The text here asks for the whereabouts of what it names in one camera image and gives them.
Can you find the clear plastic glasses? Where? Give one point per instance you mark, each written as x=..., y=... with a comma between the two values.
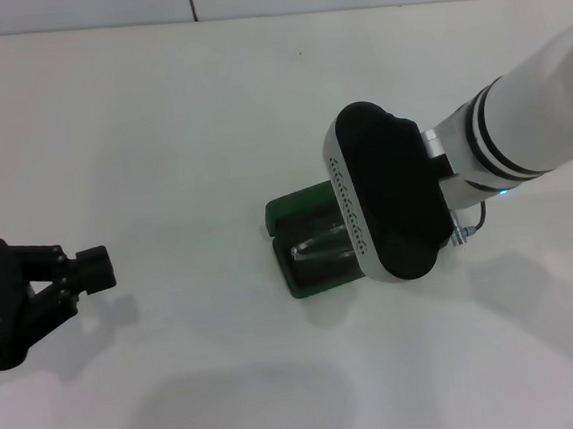
x=302, y=250

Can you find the green glasses case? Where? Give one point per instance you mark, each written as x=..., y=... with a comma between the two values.
x=300, y=203

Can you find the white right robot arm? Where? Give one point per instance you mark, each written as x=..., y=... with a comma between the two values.
x=533, y=112

